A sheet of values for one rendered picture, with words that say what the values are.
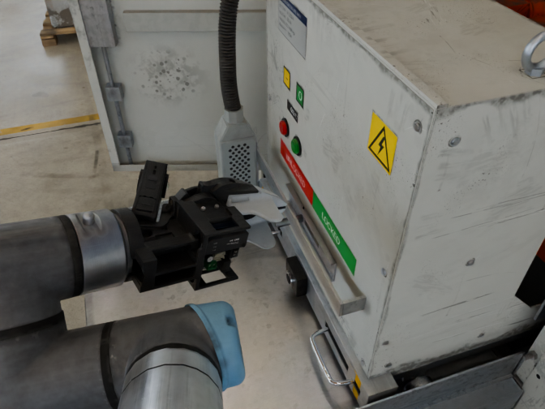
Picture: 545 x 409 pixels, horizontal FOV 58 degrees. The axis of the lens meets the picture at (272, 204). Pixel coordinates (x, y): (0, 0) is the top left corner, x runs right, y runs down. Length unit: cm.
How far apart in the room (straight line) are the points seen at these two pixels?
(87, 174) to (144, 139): 153
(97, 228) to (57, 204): 220
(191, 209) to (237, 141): 45
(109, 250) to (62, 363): 10
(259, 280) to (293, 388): 24
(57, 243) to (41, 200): 227
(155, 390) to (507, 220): 46
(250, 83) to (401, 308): 68
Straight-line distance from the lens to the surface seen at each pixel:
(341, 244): 74
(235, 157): 95
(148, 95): 122
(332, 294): 71
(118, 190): 264
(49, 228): 46
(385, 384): 80
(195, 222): 48
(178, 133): 126
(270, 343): 91
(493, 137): 53
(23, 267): 44
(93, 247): 45
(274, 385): 87
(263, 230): 58
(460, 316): 78
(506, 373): 96
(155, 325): 43
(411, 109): 50
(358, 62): 59
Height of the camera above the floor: 162
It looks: 42 degrees down
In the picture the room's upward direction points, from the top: straight up
